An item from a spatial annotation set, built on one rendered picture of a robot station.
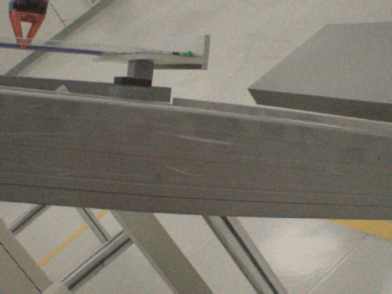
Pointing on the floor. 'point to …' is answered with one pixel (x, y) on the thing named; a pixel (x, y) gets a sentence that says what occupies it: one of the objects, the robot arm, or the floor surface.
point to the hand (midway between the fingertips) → (23, 45)
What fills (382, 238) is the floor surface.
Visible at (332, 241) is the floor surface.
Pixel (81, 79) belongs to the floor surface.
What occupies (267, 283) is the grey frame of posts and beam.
